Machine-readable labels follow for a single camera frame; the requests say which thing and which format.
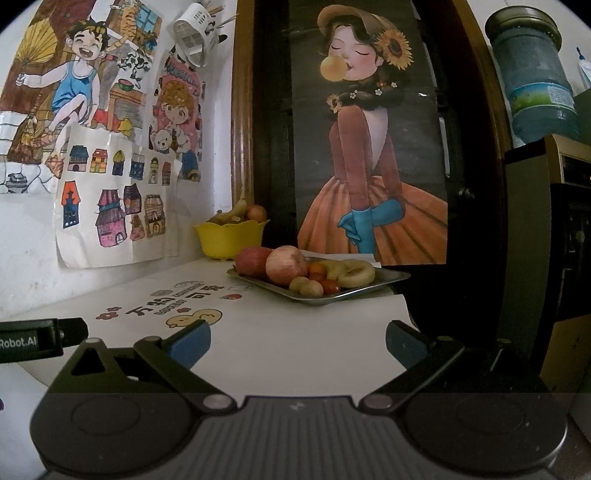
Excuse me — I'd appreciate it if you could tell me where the large yellow banana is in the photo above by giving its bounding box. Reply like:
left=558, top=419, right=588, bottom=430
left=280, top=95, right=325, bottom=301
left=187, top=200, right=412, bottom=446
left=337, top=259, right=376, bottom=288

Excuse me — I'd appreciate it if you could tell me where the metal tray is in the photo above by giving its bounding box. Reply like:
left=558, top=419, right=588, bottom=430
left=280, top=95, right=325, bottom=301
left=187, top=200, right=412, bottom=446
left=226, top=256, right=411, bottom=306

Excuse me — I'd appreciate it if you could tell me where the cardboard box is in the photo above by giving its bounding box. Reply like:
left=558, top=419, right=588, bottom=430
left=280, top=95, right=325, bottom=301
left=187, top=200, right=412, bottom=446
left=539, top=316, right=591, bottom=393

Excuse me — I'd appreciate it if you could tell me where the pink striped apple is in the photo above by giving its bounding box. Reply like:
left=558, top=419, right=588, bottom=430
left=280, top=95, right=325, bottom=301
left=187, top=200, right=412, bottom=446
left=265, top=246, right=309, bottom=284

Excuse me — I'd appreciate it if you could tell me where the white printed table cover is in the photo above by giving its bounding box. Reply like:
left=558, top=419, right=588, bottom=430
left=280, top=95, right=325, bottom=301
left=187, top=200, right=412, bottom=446
left=0, top=256, right=419, bottom=480

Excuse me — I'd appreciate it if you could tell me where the dark red apple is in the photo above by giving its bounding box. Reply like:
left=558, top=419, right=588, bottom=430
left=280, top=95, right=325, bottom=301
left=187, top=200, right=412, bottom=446
left=235, top=246, right=274, bottom=281

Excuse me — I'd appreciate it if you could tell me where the girl painting in frame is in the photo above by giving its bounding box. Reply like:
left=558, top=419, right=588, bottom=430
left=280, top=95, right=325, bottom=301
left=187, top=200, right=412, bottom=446
left=254, top=0, right=504, bottom=324

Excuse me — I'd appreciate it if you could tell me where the long spotted banana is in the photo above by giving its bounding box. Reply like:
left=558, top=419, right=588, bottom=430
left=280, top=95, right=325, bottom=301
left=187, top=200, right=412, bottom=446
left=226, top=187, right=247, bottom=222

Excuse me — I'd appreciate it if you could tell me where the white plastic basket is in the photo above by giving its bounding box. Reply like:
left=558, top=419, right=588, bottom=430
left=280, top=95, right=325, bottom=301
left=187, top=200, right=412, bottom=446
left=173, top=2, right=225, bottom=68

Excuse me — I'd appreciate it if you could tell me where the yellow plastic bowl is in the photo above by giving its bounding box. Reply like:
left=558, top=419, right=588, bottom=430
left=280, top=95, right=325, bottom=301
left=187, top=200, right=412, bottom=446
left=193, top=219, right=271, bottom=259

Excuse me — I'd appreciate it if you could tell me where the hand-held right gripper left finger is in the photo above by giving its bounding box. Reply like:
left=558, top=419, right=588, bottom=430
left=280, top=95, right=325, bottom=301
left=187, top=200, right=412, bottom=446
left=46, top=318, right=238, bottom=413

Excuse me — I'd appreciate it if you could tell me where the girl with teddy drawing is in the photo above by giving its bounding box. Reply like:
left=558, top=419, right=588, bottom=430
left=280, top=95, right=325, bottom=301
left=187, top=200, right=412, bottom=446
left=148, top=44, right=206, bottom=183

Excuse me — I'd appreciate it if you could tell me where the sunflower girl door poster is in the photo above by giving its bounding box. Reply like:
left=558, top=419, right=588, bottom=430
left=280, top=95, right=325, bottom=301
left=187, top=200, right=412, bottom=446
left=297, top=0, right=448, bottom=267

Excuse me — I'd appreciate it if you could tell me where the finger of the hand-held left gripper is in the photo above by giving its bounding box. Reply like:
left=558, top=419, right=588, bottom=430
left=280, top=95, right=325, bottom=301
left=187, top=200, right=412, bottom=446
left=54, top=316, right=89, bottom=348

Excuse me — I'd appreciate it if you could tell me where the blue water jug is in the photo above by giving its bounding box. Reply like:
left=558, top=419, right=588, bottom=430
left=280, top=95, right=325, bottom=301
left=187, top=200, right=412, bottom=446
left=484, top=6, right=581, bottom=148

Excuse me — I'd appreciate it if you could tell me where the cartoon boy drawing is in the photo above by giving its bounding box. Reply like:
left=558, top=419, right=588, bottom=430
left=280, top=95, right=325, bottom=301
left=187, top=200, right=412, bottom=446
left=0, top=0, right=167, bottom=195

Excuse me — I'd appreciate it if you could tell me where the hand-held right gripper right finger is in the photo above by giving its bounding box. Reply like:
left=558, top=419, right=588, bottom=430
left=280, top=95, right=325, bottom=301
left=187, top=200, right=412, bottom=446
left=358, top=318, right=548, bottom=413

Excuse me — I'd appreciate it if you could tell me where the coloured houses drawing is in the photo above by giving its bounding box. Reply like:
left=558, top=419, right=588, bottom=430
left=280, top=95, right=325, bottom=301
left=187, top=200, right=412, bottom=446
left=54, top=124, right=183, bottom=269

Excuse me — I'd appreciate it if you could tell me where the wooden door frame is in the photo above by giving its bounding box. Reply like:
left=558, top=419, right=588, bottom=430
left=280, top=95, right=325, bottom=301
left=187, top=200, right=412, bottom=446
left=230, top=0, right=513, bottom=222

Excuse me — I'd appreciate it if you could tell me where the small yellow banana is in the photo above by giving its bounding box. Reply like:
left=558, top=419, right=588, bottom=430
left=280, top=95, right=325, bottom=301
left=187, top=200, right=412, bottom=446
left=318, top=259, right=352, bottom=280

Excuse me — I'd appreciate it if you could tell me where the dark cabinet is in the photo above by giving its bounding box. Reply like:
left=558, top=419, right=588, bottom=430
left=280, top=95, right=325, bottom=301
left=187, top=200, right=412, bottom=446
left=503, top=134, right=591, bottom=370

